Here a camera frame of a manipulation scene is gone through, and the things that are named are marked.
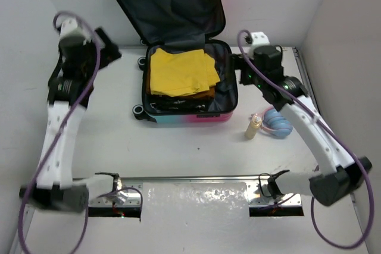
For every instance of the pink teal open suitcase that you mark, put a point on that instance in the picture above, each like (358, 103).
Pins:
(178, 26)

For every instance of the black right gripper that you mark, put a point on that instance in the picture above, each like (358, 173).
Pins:
(239, 62)

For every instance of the yellow garment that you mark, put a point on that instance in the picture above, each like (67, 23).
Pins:
(182, 74)

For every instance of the black white patterned garment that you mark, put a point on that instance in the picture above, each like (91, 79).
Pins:
(166, 103)

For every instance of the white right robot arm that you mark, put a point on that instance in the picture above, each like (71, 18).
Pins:
(341, 171)

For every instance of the blue pink cat headphones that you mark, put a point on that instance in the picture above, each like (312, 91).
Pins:
(275, 124)

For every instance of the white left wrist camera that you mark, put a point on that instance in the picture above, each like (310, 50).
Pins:
(71, 29)

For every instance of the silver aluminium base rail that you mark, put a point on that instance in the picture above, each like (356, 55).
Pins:
(249, 187)

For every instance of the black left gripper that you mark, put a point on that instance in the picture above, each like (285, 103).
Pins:
(109, 54)

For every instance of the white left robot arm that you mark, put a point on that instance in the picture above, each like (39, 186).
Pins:
(54, 188)

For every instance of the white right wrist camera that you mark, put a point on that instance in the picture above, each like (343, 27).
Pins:
(256, 39)

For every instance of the brown garment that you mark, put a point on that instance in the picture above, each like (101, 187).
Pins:
(201, 96)

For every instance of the small beige lotion bottle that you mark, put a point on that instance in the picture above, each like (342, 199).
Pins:
(253, 127)

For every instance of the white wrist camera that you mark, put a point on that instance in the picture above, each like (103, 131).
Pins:
(71, 29)
(256, 39)

